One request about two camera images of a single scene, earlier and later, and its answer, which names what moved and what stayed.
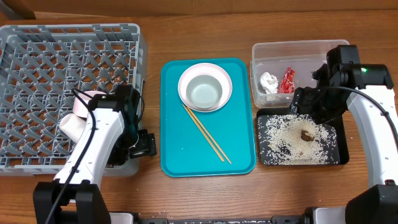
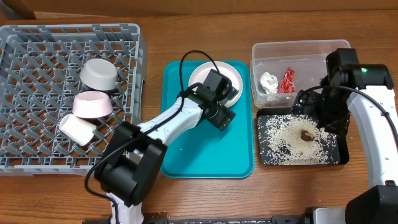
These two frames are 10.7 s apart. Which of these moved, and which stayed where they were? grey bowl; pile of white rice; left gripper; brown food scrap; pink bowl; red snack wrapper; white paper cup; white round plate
Moved: left gripper; grey bowl; white round plate
Stayed: pink bowl; white paper cup; brown food scrap; red snack wrapper; pile of white rice
